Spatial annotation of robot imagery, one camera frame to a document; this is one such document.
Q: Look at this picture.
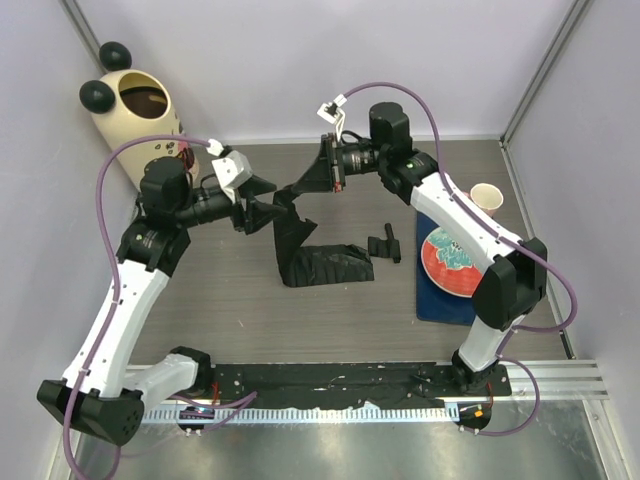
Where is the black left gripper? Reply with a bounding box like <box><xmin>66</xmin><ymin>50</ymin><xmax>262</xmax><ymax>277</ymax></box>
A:
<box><xmin>174</xmin><ymin>175</ymin><xmax>286</xmax><ymax>233</ymax></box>

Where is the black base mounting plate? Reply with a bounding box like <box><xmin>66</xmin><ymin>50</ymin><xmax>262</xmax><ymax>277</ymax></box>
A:
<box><xmin>154</xmin><ymin>360</ymin><xmax>513</xmax><ymax>412</ymax></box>

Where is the pink ceramic mug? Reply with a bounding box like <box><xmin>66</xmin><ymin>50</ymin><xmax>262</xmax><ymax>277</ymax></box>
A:
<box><xmin>465</xmin><ymin>183</ymin><xmax>504</xmax><ymax>217</ymax></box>

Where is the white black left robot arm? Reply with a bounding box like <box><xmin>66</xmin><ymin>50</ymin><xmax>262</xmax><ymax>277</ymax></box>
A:
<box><xmin>37</xmin><ymin>151</ymin><xmax>286</xmax><ymax>447</ymax></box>

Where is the black trash bag roll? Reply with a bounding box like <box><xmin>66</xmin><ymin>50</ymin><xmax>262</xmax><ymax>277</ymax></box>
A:
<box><xmin>367</xmin><ymin>223</ymin><xmax>401</xmax><ymax>264</ymax></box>

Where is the white slotted cable duct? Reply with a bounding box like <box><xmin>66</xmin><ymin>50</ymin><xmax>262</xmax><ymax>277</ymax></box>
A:
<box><xmin>142</xmin><ymin>402</ymin><xmax>459</xmax><ymax>427</ymax></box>

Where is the red teal floral plate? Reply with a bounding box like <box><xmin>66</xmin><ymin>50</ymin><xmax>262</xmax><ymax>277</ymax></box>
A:
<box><xmin>420</xmin><ymin>227</ymin><xmax>482</xmax><ymax>298</ymax></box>

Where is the aluminium frame rail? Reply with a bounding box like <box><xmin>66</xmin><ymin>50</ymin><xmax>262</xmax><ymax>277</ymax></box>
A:
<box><xmin>124</xmin><ymin>358</ymin><xmax>612</xmax><ymax>405</ymax></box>

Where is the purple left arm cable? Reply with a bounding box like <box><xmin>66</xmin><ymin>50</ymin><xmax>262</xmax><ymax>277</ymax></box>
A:
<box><xmin>62</xmin><ymin>135</ymin><xmax>259</xmax><ymax>480</ymax></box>

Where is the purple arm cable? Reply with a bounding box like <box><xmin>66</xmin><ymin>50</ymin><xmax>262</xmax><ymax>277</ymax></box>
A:
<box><xmin>339</xmin><ymin>80</ymin><xmax>577</xmax><ymax>437</ymax></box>
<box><xmin>62</xmin><ymin>135</ymin><xmax>259</xmax><ymax>480</ymax></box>

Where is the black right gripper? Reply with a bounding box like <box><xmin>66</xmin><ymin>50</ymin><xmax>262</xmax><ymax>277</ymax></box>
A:
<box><xmin>293</xmin><ymin>134</ymin><xmax>387</xmax><ymax>195</ymax></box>

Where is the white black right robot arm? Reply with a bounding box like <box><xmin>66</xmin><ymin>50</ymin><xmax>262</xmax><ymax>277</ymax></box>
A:
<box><xmin>293</xmin><ymin>98</ymin><xmax>547</xmax><ymax>395</ymax></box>

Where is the dark blue tray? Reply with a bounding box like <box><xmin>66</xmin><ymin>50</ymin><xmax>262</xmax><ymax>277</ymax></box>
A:
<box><xmin>416</xmin><ymin>213</ymin><xmax>475</xmax><ymax>326</ymax></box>

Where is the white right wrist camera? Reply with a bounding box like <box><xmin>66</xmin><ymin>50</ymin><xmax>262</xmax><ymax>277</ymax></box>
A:
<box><xmin>317</xmin><ymin>94</ymin><xmax>347</xmax><ymax>140</ymax></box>

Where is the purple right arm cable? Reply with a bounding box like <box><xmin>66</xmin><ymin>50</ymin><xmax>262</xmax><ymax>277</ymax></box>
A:
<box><xmin>339</xmin><ymin>80</ymin><xmax>577</xmax><ymax>437</ymax></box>

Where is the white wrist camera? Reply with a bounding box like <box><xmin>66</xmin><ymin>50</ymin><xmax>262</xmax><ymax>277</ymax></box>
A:
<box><xmin>206</xmin><ymin>139</ymin><xmax>253</xmax><ymax>204</ymax></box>
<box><xmin>317</xmin><ymin>94</ymin><xmax>347</xmax><ymax>140</ymax></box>

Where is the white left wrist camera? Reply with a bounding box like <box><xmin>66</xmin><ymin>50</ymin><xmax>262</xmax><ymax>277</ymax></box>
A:
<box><xmin>206</xmin><ymin>139</ymin><xmax>253</xmax><ymax>204</ymax></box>

